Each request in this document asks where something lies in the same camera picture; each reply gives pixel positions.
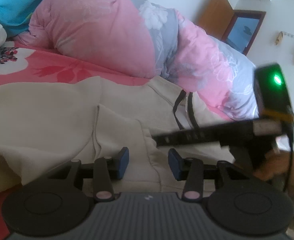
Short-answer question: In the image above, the beige zip hoodie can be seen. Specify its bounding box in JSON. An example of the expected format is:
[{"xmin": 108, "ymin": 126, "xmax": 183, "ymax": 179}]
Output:
[{"xmin": 0, "ymin": 75, "xmax": 238, "ymax": 201}]

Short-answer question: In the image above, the operator right hand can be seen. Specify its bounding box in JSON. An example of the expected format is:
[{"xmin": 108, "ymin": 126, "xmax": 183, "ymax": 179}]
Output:
[{"xmin": 254, "ymin": 151, "xmax": 294, "ymax": 197}]

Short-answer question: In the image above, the brown wooden door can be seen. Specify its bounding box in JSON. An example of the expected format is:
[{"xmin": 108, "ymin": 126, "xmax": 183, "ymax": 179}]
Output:
[{"xmin": 196, "ymin": 0, "xmax": 266, "ymax": 55}]

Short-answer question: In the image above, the pink grey floral duvet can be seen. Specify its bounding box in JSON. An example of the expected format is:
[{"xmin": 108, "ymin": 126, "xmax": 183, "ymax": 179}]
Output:
[{"xmin": 16, "ymin": 0, "xmax": 258, "ymax": 120}]

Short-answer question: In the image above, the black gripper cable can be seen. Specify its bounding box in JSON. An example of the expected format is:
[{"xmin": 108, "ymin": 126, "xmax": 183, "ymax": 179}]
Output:
[{"xmin": 283, "ymin": 107, "xmax": 294, "ymax": 193}]

